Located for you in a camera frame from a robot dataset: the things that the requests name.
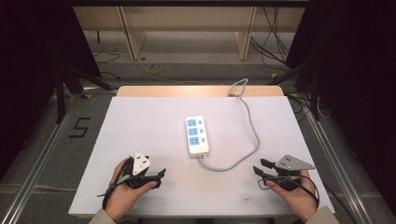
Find bundle of black floor cables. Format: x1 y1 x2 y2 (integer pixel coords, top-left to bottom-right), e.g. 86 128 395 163
249 7 292 68

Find light wooden bench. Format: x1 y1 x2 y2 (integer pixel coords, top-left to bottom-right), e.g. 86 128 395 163
73 6 306 62

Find grey power strip cable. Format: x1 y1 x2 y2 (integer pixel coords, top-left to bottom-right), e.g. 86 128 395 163
197 77 261 173

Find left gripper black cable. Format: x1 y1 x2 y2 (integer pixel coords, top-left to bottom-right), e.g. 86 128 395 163
96 157 133 211

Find person's left hand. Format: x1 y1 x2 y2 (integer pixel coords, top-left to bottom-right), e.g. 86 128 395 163
105 157 159 223

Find person's right hand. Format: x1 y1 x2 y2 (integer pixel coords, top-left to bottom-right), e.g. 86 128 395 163
265 174 319 223

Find aluminium floor rail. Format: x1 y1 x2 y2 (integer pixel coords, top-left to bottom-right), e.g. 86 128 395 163
302 104 376 224
0 92 84 224

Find white table mat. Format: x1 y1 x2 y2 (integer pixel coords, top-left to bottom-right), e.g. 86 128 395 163
68 95 336 218

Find white floor cable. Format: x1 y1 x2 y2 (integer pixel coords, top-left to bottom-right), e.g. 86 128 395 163
137 58 205 86

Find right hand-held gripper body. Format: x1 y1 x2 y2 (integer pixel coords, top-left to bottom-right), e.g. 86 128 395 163
270 154 317 191

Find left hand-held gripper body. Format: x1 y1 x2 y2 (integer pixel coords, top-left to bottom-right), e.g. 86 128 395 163
123 151 152 189

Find white power strip blue sockets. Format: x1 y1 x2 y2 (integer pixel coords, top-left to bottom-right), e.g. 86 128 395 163
185 115 210 157

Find black metal stand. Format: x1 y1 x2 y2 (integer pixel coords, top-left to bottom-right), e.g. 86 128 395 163
53 65 115 125
266 57 322 121

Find dark curtain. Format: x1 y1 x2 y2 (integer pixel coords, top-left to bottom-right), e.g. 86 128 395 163
0 0 103 183

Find yellow cable ring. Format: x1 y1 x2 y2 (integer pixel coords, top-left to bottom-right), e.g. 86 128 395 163
147 63 163 76

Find thin black floor cable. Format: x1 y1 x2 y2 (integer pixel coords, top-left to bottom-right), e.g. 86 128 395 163
92 50 122 80

